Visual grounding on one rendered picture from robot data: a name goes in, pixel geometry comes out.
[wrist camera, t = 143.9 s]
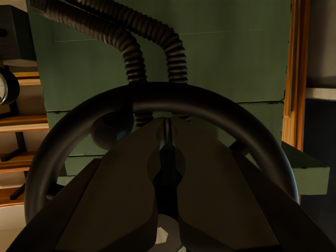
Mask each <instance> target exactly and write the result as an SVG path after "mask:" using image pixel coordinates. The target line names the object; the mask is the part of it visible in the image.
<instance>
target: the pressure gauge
mask: <svg viewBox="0 0 336 252"><path fill-rule="evenodd" d="M19 94H20V85H19V82H18V80H17V78H16V76H15V75H14V74H13V73H12V72H11V71H9V70H8V69H6V68H5V67H4V63H3V61H2V60H1V55H0V106H3V105H9V104H11V103H13V102H14V101H16V99H17V98H18V96H19Z"/></svg>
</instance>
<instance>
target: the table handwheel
mask: <svg viewBox="0 0 336 252"><path fill-rule="evenodd" d="M116 111H129V112H131V113H132V114H138V113H146V112H171V113H179V114H184V115H188V116H192V117H195V118H199V119H201V120H204V121H206V122H209V123H211V124H213V125H215V126H217V127H219V128H220V129H222V130H224V131H225V132H227V133H228V134H229V135H231V136H232V137H233V138H235V139H236V141H235V142H234V143H233V144H232V145H231V146H230V147H229V149H231V150H232V151H233V152H234V153H242V154H243V155H244V156H246V155H247V154H250V155H251V156H252V158H253V159H254V161H255V162H256V164H257V166H258V168H259V169H260V170H261V171H262V172H263V173H264V174H265V175H267V176H268V177H269V178H270V179H271V180H272V181H273V182H274V183H276V184H277V185H278V186H279V187H280V188H281V189H282V190H284V191H285V192H286V193H287V194H288V195H289V196H290V197H291V198H293V199H294V200H295V201H296V202H297V203H298V204H299V195H298V189H297V184H296V180H295V176H294V173H293V170H292V167H291V165H290V163H289V160H288V158H287V156H286V154H285V152H284V150H283V149H282V147H281V146H280V144H279V143H278V141H277V140H276V138H275V137H274V136H273V134H272V133H271V132H270V131H269V130H268V129H267V128H266V127H265V126H264V125H263V124H262V123H261V122H260V121H259V120H258V119H257V118H256V117H255V116H254V115H253V114H251V113H250V112H249V111H247V110H246V109H245V108H243V107H242V106H240V105H239V104H237V103H235V102H234V101H232V100H230V99H228V98H226V97H224V96H222V95H220V94H218V93H215V92H213V91H210V90H207V89H204V88H201V87H198V86H193V85H189V84H184V83H177V82H165V81H152V82H140V83H134V84H128V85H124V86H120V87H117V88H113V89H110V90H107V91H105V92H102V93H100V94H98V95H95V96H93V97H91V98H89V99H88V100H86V101H84V102H82V103H81V104H79V105H78V106H76V107H75V108H73V109H72V110H71V111H70V112H68V113H67V114H66V115H65V116H64V117H62V118H61V119H60V120H59V121H58V122H57V123H56V124H55V125H54V127H53V128H52V129H51V130H50V131H49V133H48V134H47V135H46V137H45V138H44V139H43V141H42V143H41V144H40V146H39V148H38V149H37V151H36V153H35V155H34V157H33V159H32V162H31V164H30V167H29V170H28V174H27V178H26V182H25V189H24V216H25V223H26V225H27V224H28V223H29V222H30V220H31V219H32V218H33V217H34V216H35V215H36V214H37V213H38V212H39V211H40V210H41V209H42V208H43V207H44V206H45V205H46V204H47V203H48V202H49V201H50V200H51V199H52V198H53V197H54V196H55V195H56V194H57V193H59V192H60V191H61V190H62V189H63V188H64V187H65V186H64V185H61V184H57V180H58V176H59V174H60V171H61V169H62V166H63V164H64V163H65V161H66V159H67V158H68V156H69V154H70V153H71V152H72V150H73V149H74V148H75V147H76V146H77V144H78V143H79V142H80V141H81V140H82V139H84V138H85V137H86V136H87V135H88V134H90V133H91V127H92V125H93V123H94V121H95V120H97V119H98V118H100V117H101V116H103V115H105V114H107V113H111V112H116ZM159 154H160V162H161V167H162V175H161V177H160V178H158V179H157V180H156V181H154V182H153V183H152V184H153V186H154V189H155V197H156V204H157V211H158V224H157V235H156V242H155V244H154V246H153V247H152V248H151V249H149V250H148V251H146V252H178V251H179V250H180V249H181V248H182V247H183V245H182V243H181V240H180V232H179V219H178V201H177V190H176V170H175V155H174V153H173V152H172V151H170V150H168V149H163V150H161V151H160V152H159Z"/></svg>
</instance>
